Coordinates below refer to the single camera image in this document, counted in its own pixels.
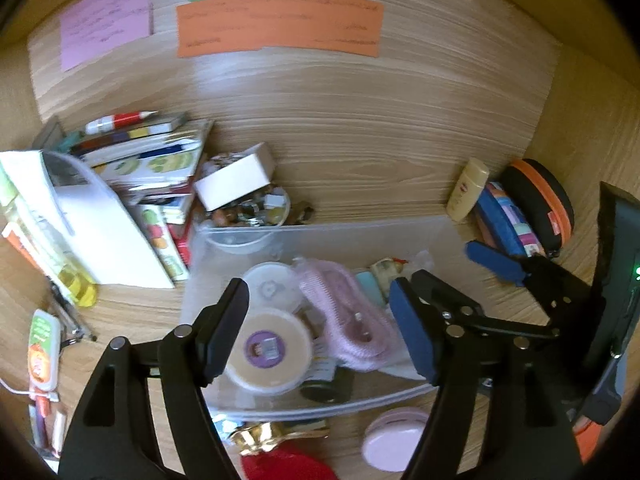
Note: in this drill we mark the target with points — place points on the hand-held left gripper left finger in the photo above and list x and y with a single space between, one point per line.
225 330

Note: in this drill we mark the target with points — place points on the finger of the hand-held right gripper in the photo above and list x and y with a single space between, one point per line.
495 262
440 290

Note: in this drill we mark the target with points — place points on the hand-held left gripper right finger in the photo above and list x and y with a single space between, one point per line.
412 330

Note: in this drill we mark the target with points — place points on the white cloth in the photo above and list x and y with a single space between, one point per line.
400 367

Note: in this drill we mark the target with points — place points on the large frosted jar purple label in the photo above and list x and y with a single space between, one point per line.
270 360

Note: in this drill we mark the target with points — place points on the small frosted plastic jar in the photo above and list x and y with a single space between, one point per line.
272 285

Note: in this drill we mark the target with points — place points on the green bottle white label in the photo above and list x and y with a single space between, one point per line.
325 390

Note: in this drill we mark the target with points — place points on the clear plastic box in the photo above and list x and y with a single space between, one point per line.
320 240

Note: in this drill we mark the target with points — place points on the wooden desktop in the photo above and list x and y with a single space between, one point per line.
125 320

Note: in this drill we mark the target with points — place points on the blue pencil case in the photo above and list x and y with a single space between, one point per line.
505 220

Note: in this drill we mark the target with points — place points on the patterned small pouch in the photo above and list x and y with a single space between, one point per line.
390 267

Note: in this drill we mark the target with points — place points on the light blue small item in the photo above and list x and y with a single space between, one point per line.
372 286

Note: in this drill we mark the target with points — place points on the cream lotion bottle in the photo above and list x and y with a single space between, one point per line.
467 190

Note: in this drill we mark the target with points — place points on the black orange zip case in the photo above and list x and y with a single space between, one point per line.
542 200

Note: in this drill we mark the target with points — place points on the fruit sticker pack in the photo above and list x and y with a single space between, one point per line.
162 240

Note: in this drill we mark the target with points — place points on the pink round compact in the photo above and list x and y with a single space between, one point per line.
392 440

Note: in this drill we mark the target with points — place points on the gold shiny object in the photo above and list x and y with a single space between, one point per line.
270 432

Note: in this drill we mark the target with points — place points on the clear bowl of small items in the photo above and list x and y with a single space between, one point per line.
250 220

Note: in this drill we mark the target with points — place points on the red fuzzy object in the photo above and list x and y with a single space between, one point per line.
285 465

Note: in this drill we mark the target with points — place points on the yellow spray bottle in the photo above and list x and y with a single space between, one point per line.
80 285

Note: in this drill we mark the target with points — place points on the small white box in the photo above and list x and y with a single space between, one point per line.
232 177

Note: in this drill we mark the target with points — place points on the metal keys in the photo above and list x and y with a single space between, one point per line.
70 315

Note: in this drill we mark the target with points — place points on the pile of printed packets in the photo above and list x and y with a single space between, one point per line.
150 162

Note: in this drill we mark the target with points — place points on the orange green tube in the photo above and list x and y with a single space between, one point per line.
42 355

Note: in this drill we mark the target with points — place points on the blue pen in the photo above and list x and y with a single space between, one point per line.
167 150

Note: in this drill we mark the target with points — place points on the white red stick tube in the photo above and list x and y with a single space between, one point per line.
59 427

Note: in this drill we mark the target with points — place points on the orange marker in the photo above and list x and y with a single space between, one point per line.
42 405

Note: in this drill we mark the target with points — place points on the purple pen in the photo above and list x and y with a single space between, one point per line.
37 427

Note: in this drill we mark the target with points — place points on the red white marker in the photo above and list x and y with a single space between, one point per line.
122 121

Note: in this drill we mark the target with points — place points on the orange paper note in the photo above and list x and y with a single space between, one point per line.
280 25

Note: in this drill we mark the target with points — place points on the pink paper note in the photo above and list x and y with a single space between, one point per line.
105 20

